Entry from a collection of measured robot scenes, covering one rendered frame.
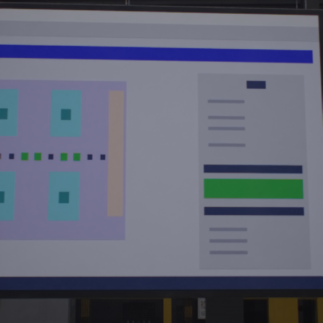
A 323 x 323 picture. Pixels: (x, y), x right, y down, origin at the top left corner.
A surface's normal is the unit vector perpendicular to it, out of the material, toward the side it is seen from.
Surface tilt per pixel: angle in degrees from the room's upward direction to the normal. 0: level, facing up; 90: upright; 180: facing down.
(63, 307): 90
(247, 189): 90
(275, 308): 90
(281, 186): 90
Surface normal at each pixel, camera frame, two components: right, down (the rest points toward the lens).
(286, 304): -0.01, -0.15
